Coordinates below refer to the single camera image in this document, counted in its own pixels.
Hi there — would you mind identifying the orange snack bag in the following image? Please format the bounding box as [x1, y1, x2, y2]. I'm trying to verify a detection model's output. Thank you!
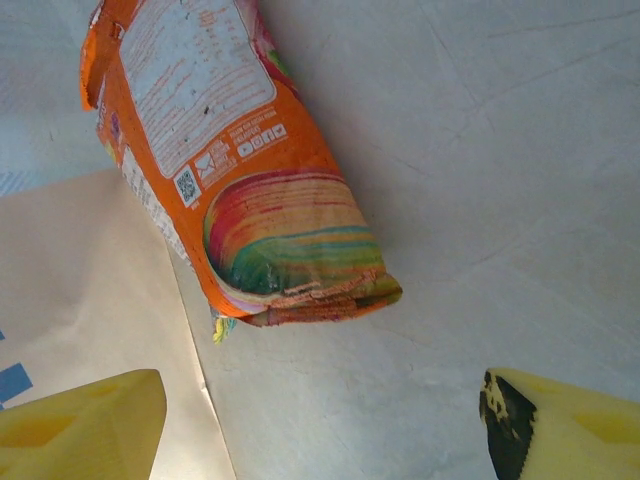
[79, 0, 404, 347]

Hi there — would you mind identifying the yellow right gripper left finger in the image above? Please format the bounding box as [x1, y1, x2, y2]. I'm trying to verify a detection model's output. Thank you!
[0, 368, 168, 480]

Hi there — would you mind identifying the blue checked paper bag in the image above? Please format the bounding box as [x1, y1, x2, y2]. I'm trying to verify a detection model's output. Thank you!
[0, 168, 237, 480]

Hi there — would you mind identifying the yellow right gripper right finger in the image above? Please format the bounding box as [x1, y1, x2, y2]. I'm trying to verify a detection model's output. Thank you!
[478, 368, 640, 480]

